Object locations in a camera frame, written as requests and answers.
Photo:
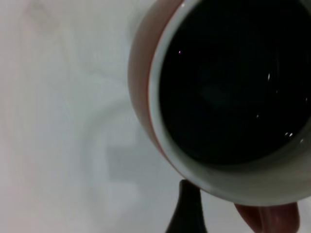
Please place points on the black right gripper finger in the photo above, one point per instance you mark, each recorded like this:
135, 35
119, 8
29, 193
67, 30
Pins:
188, 213

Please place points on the red ceramic mug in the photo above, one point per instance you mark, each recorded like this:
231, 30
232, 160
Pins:
141, 72

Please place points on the dark coffee liquid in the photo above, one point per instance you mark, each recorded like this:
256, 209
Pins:
218, 85

